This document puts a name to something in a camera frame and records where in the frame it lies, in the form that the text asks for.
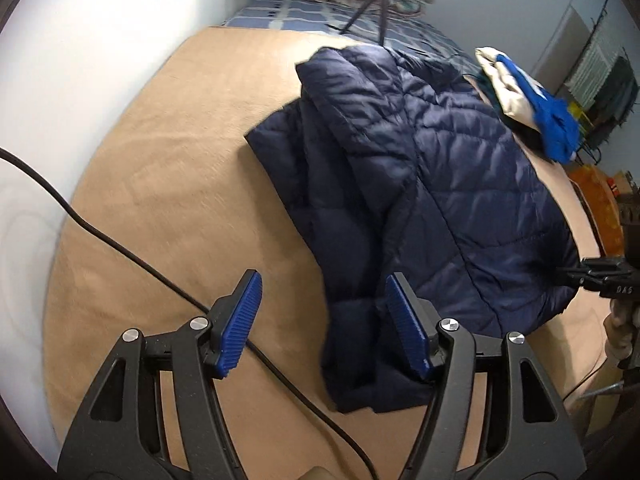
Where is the navy quilted puffer jacket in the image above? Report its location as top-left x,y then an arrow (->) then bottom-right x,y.
246,44 -> 579,413

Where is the yellow crate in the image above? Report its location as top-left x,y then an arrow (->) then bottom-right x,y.
568,101 -> 593,136

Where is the white cream garment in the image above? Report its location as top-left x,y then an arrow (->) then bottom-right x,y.
475,47 -> 548,131

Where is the blue checkered bed sheet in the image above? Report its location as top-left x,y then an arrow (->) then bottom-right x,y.
221,0 -> 482,76

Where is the cardboard box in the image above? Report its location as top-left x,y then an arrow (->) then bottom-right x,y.
608,170 -> 638,196

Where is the bright blue garment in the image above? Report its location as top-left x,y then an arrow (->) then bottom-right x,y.
497,54 -> 579,164

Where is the white gloved right hand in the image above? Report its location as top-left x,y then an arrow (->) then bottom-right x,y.
603,299 -> 639,361

